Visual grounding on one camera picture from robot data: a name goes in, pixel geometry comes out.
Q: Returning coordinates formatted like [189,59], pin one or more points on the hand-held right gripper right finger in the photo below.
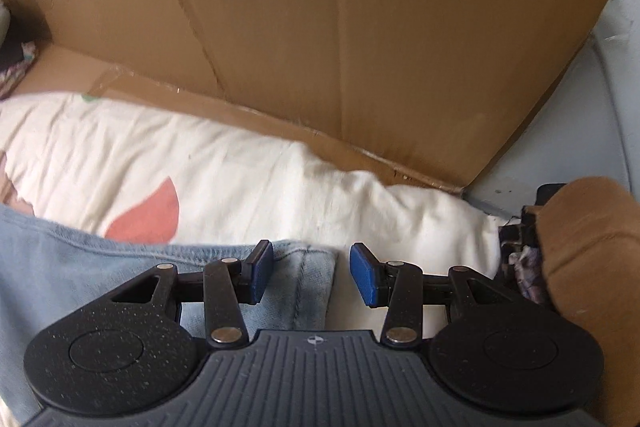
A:
[365,274]

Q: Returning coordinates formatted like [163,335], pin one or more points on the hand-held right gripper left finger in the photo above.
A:
[260,272]

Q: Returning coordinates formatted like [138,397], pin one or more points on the light blue denim jeans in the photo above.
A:
[75,267]

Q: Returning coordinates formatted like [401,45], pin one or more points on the cream bear printed blanket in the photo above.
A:
[225,167]

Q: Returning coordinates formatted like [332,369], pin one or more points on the black leopard print cloth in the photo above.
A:
[515,232]

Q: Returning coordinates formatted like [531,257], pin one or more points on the flattened cardboard sheet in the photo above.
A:
[300,7]

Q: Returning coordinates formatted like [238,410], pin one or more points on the dark patterned cloth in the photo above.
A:
[17,67]

